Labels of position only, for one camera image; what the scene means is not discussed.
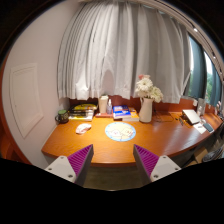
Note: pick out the pink computer mouse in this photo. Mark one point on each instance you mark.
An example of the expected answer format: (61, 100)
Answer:
(83, 128)

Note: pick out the dark phone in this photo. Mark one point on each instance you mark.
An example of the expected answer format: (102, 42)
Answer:
(208, 127)

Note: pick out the dark red book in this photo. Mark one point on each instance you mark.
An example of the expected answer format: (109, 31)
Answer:
(101, 115)

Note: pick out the clear spray bottle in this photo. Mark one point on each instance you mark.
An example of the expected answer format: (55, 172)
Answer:
(109, 108)

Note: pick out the white laptop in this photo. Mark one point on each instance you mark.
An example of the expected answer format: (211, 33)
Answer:
(191, 116)

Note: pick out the orange book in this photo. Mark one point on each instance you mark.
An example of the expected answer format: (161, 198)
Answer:
(134, 116)

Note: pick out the white wall panel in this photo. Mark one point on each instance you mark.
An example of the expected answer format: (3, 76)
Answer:
(25, 98)

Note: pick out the blue book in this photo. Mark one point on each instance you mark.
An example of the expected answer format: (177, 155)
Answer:
(120, 111)

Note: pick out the white vase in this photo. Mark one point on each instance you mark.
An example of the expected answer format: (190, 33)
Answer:
(146, 111)

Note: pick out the dark mug with green inside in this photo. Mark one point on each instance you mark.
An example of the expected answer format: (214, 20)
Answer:
(62, 116)

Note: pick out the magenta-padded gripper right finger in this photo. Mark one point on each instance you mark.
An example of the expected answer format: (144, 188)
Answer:
(163, 166)

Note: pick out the yellow and black book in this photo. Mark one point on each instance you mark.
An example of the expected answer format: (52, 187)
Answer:
(84, 107)

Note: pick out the white flower bouquet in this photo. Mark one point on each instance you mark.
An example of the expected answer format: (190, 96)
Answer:
(146, 87)

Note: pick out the yellow and white book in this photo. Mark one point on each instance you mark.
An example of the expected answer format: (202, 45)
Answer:
(80, 118)

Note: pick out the white curtain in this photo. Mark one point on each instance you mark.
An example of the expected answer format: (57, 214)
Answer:
(123, 50)

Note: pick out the white paper sheet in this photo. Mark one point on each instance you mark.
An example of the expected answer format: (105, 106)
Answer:
(199, 128)

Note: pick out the beige tumbler with lid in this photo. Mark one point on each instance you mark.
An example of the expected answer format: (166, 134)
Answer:
(103, 105)

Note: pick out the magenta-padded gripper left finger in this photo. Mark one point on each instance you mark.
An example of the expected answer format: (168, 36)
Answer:
(63, 166)

